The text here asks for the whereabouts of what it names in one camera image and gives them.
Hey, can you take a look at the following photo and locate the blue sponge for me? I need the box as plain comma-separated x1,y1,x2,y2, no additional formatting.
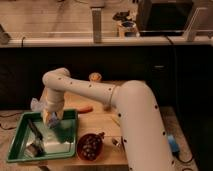
48,116,60,129

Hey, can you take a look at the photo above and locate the black monitor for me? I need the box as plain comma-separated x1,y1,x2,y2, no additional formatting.
136,0,193,35

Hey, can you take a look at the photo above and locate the blue foot pedal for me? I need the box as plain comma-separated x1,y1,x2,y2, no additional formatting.
167,135,180,154

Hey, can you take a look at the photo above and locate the grey metal post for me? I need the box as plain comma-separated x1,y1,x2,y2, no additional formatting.
92,8,101,43

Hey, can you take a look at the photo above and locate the green plastic tray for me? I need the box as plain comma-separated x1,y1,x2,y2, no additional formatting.
7,110,78,163

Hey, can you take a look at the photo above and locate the black brush in tray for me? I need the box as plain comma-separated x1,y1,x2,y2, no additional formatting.
25,120,45,157

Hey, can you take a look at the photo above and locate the cup with orange contents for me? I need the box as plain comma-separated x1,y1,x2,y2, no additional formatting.
89,72,102,82

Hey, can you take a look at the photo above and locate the orange carrot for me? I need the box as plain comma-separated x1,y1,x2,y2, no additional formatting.
77,106,93,114

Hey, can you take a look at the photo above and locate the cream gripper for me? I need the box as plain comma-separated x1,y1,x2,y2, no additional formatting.
41,109,63,124

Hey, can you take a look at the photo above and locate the small metal clip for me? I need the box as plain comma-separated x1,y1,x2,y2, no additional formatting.
111,138,121,147

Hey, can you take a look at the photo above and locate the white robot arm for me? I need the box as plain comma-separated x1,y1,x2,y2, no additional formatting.
42,68,175,171

